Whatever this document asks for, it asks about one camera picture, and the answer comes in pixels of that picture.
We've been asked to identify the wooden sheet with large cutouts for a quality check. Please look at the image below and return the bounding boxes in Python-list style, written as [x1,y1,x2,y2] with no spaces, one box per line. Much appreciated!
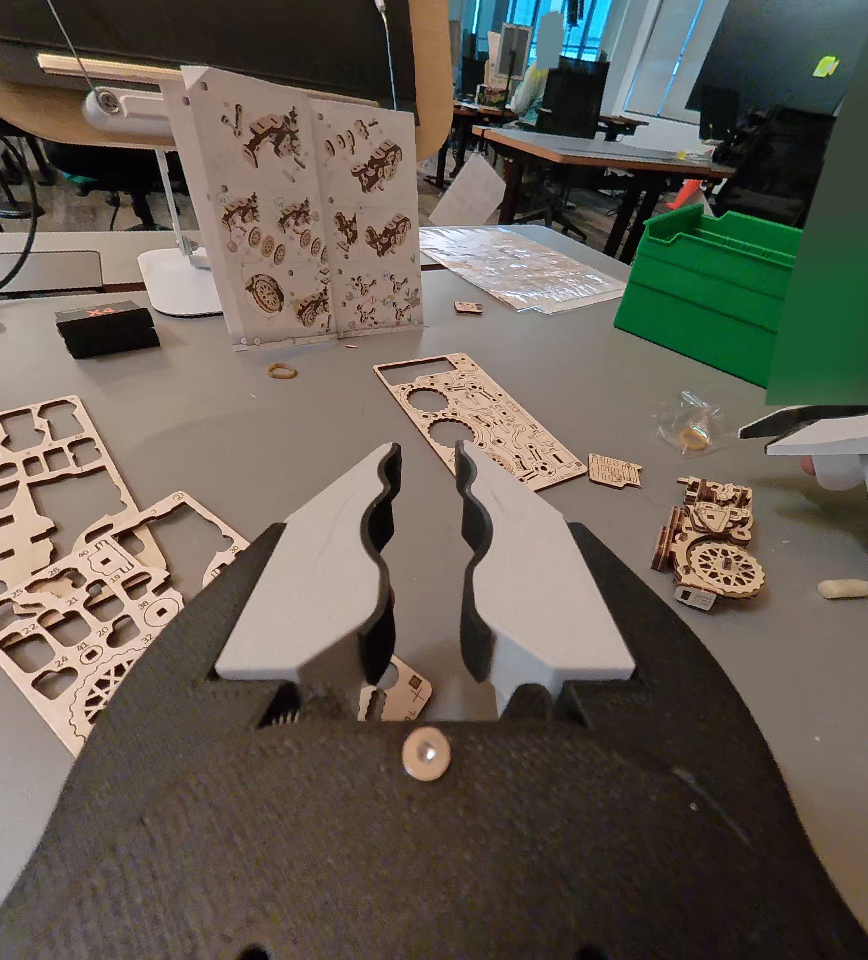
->
[0,396,142,594]

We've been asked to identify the clear plastic wrapper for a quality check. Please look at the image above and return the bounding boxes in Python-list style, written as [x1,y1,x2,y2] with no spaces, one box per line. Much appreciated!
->
[419,225,626,316]

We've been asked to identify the grey flat keyboard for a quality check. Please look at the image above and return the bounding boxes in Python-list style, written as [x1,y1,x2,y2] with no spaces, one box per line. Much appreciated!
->
[0,251,105,297]

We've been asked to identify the plain black box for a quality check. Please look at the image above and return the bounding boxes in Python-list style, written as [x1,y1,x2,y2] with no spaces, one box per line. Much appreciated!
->
[62,324,161,361]

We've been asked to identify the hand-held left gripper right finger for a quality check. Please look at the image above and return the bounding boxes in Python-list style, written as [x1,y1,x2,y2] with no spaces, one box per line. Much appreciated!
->
[453,440,637,717]

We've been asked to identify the assembly instruction sheet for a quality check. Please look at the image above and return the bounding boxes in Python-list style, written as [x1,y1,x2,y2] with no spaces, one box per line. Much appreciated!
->
[167,66,426,352]

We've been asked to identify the wooden sheet with gear parts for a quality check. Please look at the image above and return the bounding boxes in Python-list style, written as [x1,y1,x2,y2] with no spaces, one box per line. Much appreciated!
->
[0,547,187,757]

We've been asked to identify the green plastic bin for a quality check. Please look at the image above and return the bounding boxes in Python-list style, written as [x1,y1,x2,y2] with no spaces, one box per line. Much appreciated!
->
[614,206,806,387]

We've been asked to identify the wooden sheet with round holes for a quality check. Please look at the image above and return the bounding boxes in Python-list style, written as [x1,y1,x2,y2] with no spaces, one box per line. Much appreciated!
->
[374,354,588,492]

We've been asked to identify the clear plastic bag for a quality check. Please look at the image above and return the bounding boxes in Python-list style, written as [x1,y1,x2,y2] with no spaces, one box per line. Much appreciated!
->
[655,390,727,455]

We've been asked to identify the large black desk monitor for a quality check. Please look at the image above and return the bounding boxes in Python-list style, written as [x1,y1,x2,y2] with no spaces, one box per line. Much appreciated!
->
[0,0,420,106]

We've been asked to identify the white paper sheet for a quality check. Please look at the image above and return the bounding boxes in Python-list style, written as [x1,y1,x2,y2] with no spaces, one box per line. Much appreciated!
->
[441,153,506,226]

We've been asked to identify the black box with red print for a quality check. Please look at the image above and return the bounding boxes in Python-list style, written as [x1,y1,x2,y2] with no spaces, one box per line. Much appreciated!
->
[55,300,153,336]

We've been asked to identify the wooden model vehicle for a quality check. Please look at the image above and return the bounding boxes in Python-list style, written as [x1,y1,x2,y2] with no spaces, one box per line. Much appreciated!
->
[650,476,767,612]

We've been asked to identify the small wooden part sheet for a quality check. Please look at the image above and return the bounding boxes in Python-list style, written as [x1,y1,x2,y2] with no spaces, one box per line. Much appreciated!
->
[588,452,643,489]

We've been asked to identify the white monitor stand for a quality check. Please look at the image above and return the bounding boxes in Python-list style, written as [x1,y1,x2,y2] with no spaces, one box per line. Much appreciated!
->
[81,75,225,316]

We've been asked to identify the grey desk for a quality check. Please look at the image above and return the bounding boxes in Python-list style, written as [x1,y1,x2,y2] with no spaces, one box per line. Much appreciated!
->
[0,225,868,960]

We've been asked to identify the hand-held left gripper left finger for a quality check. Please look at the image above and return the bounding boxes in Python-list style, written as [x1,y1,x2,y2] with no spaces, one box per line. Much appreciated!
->
[213,442,405,687]

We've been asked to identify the numbered wooden sheet frame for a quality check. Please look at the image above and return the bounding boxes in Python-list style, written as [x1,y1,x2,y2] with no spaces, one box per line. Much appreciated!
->
[74,491,251,594]

